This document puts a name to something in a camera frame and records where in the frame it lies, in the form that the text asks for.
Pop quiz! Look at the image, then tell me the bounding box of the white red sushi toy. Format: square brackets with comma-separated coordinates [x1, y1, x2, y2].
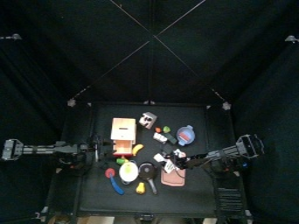
[173, 148, 189, 158]

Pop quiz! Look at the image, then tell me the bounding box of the wooden drawer box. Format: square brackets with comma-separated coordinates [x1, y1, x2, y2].
[110, 117, 138, 156]

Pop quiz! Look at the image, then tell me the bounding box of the dark seaweed sushi toy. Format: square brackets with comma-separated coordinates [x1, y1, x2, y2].
[163, 133, 179, 145]

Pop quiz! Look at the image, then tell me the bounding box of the white rice sushi toy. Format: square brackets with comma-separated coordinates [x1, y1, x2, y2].
[153, 132, 169, 144]

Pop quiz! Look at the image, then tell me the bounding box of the pink cutting board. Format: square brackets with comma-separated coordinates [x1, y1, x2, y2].
[161, 167, 187, 188]

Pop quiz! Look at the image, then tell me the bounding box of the yellow toy banana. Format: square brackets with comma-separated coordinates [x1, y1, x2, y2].
[131, 143, 146, 157]

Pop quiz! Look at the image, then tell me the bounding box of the black toy frying pan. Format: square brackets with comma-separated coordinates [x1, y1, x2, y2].
[138, 162, 161, 195]

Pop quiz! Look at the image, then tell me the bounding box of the blue toy pot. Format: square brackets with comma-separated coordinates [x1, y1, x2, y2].
[175, 124, 198, 147]

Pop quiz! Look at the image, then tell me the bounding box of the red and blue spoon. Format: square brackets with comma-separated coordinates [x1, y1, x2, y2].
[105, 167, 127, 196]

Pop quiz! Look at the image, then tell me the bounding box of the yellow toy pear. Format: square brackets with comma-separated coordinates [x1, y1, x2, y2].
[135, 181, 147, 195]

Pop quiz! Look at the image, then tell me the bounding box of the grey pink toy cube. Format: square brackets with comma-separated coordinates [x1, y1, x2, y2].
[138, 111, 159, 130]

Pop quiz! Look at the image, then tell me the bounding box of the thin crossed brace wire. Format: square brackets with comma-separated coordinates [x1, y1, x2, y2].
[107, 0, 227, 103]
[71, 0, 209, 102]

